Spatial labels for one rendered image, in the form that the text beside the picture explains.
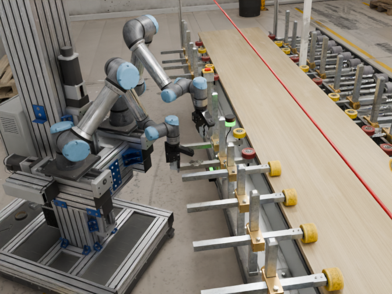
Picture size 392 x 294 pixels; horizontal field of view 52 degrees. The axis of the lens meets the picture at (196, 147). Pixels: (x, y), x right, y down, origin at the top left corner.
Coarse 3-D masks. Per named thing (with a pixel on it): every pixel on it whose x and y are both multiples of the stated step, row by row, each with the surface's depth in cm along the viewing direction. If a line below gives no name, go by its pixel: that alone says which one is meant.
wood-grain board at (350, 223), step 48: (240, 48) 404; (240, 96) 305; (288, 96) 301; (288, 144) 242; (336, 144) 240; (336, 192) 201; (384, 192) 199; (336, 240) 173; (384, 240) 171; (384, 288) 151
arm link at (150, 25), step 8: (144, 16) 220; (152, 16) 222; (144, 24) 215; (152, 24) 220; (144, 32) 216; (152, 32) 222; (136, 64) 234; (144, 80) 252; (136, 88) 245; (144, 88) 251
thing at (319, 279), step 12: (300, 276) 150; (312, 276) 150; (324, 276) 149; (216, 288) 147; (228, 288) 147; (240, 288) 147; (252, 288) 147; (264, 288) 146; (288, 288) 148; (300, 288) 149
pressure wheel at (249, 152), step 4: (244, 148) 240; (248, 148) 240; (252, 148) 239; (244, 152) 236; (248, 152) 236; (252, 152) 235; (244, 156) 236; (248, 156) 234; (252, 156) 235; (248, 164) 242
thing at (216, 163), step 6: (204, 162) 238; (210, 162) 237; (216, 162) 237; (234, 162) 238; (240, 162) 239; (246, 162) 239; (252, 162) 240; (180, 168) 236; (186, 168) 236; (192, 168) 237; (198, 168) 237
